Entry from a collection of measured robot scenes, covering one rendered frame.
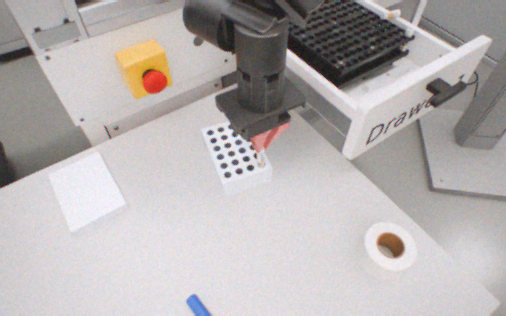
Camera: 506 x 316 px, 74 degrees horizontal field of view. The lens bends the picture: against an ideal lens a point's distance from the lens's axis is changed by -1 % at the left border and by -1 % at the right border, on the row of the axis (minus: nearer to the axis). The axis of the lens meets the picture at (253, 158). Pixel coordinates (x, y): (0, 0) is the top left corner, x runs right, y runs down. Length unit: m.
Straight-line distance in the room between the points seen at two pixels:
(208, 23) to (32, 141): 1.62
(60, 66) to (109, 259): 0.30
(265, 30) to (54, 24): 0.32
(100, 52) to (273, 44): 0.32
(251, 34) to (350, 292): 0.35
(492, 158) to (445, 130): 0.23
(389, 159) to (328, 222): 1.16
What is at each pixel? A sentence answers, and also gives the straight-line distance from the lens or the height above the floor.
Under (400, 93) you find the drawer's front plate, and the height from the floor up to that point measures 0.92.
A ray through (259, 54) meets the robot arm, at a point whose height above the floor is 1.02.
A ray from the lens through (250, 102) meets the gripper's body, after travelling 0.41.
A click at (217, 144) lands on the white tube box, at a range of 0.57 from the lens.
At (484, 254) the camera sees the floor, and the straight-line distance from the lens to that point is 1.59.
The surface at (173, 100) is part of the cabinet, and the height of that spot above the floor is 0.75.
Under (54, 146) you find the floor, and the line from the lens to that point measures 1.86.
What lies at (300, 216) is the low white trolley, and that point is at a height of 0.76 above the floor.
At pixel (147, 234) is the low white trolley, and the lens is 0.55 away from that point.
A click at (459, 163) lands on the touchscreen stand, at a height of 0.04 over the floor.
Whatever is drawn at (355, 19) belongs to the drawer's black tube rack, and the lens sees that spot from 0.70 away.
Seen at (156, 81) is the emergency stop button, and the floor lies 0.88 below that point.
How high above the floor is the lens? 1.23
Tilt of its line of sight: 52 degrees down
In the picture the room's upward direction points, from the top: straight up
